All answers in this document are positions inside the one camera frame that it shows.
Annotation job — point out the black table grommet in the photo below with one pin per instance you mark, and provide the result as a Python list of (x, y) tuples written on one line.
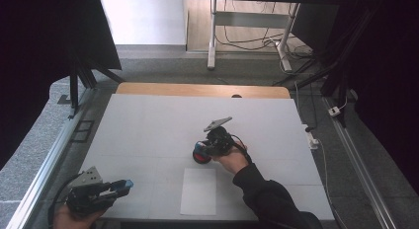
[(236, 96)]

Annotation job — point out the black metal stand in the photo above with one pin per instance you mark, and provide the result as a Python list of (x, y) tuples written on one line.
[(82, 77), (336, 71)]

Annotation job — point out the white desk frame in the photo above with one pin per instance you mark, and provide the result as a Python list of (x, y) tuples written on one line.
[(250, 19)]

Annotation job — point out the person's right hand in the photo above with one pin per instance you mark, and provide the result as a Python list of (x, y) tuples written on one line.
[(234, 160)]

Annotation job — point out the small white adapter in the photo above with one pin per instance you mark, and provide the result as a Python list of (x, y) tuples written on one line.
[(334, 111)]

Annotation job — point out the aluminium floor rail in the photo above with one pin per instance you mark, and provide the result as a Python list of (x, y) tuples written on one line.
[(46, 166), (359, 169)]

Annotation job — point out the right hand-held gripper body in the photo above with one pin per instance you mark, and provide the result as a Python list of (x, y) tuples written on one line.
[(219, 140)]

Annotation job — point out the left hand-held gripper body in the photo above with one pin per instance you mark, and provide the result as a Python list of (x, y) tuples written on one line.
[(86, 192)]

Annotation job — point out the white paper sheet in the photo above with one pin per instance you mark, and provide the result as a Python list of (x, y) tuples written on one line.
[(198, 192)]

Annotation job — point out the white power strip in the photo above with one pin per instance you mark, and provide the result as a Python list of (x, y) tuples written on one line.
[(311, 137)]

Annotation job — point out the round red ink pad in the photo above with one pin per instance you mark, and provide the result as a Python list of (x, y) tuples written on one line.
[(201, 157)]

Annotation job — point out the person's left hand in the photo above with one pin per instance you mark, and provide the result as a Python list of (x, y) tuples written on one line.
[(70, 219)]

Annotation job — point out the blue stamp cap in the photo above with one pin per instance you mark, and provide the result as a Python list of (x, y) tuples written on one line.
[(129, 183)]

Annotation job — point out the black curtain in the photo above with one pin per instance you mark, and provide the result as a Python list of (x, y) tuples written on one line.
[(385, 74), (39, 58)]

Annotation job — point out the white table mat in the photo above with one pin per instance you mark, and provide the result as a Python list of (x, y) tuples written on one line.
[(164, 123)]

